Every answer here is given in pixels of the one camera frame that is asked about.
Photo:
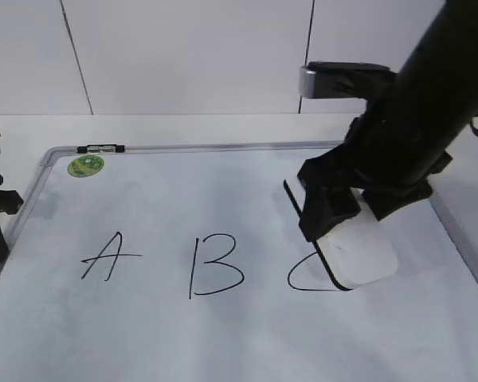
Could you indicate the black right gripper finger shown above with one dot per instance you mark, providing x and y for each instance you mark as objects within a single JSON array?
[
  {"x": 384, "y": 203},
  {"x": 324, "y": 208}
]

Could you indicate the white board eraser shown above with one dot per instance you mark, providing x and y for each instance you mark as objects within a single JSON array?
[{"x": 357, "y": 251}]

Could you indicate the white board with grey frame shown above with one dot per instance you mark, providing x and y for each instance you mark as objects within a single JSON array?
[{"x": 191, "y": 266}]

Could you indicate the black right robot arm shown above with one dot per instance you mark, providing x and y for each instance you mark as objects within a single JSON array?
[{"x": 440, "y": 77}]

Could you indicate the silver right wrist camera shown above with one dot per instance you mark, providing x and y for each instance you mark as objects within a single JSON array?
[{"x": 344, "y": 80}]

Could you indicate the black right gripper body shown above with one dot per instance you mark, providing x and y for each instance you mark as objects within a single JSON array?
[{"x": 386, "y": 152}]

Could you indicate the round green magnet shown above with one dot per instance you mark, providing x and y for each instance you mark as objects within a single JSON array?
[{"x": 86, "y": 166}]

